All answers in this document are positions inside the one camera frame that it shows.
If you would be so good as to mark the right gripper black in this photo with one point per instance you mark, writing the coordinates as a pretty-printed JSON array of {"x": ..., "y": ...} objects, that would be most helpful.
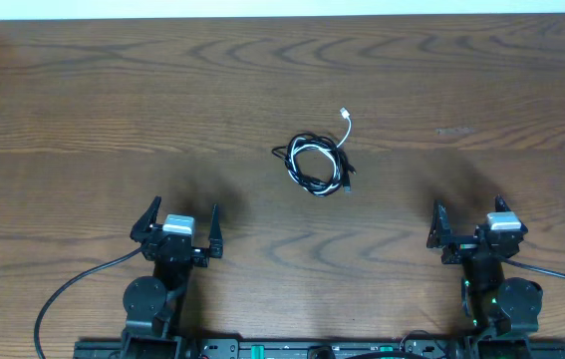
[{"x": 440, "y": 236}]

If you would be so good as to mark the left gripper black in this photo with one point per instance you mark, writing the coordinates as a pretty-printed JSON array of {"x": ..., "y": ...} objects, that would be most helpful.
[{"x": 177, "y": 247}]

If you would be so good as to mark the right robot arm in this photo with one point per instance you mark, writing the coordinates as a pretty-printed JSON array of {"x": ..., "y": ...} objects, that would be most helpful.
[{"x": 504, "y": 311}]

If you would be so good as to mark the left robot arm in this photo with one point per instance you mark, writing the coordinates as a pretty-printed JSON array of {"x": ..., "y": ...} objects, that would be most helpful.
[{"x": 154, "y": 303}]

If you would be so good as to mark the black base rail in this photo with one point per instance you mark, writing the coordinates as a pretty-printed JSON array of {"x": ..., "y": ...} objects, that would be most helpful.
[{"x": 229, "y": 348}]

